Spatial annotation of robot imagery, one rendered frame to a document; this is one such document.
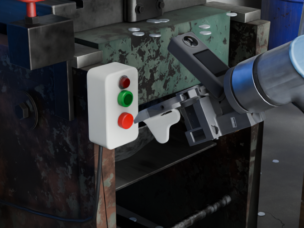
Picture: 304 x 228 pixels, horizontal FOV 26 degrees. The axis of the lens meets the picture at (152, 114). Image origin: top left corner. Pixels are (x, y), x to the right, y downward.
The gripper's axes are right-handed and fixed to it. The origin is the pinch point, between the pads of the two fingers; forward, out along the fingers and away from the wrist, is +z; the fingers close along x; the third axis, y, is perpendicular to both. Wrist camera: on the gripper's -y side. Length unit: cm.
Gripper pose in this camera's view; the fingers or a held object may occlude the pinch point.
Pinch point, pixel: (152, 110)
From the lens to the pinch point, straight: 106.7
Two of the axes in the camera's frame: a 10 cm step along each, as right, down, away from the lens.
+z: -6.3, 2.5, 7.4
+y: 3.6, 9.3, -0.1
